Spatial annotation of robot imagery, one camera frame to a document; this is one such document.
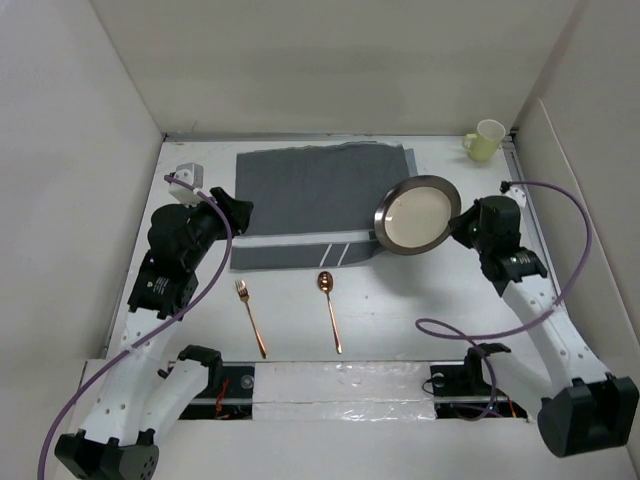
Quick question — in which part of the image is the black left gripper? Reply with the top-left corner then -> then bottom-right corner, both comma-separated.
182,187 -> 251,270

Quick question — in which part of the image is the dark rimmed cream plate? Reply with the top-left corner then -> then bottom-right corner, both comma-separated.
373,175 -> 461,256

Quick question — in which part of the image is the grey striped cloth placemat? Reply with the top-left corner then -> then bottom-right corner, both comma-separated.
231,142 -> 417,271

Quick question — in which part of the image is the copper fork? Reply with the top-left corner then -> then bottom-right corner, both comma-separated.
235,279 -> 268,359

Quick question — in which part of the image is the pale green mug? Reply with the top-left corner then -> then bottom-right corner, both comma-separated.
462,119 -> 506,162

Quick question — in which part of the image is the copper spoon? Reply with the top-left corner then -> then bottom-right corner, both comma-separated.
317,271 -> 343,354

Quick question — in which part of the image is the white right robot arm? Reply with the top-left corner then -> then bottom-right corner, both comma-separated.
449,196 -> 639,458

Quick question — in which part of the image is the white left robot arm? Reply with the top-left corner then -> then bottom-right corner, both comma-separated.
54,183 -> 254,479

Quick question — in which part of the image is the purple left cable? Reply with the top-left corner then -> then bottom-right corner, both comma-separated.
37,174 -> 236,480

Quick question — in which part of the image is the purple cable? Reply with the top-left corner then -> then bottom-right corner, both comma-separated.
37,174 -> 236,480
415,180 -> 599,421

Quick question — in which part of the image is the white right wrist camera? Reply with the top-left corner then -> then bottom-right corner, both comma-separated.
500,181 -> 527,209

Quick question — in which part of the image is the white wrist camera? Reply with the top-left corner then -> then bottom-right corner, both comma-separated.
164,163 -> 204,207
500,181 -> 527,209

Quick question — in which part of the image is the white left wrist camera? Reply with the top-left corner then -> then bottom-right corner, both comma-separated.
164,163 -> 204,207

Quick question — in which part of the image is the metal table edge rail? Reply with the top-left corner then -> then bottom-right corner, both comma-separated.
502,133 -> 593,358

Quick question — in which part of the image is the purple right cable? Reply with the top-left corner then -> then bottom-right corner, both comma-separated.
415,180 -> 599,421

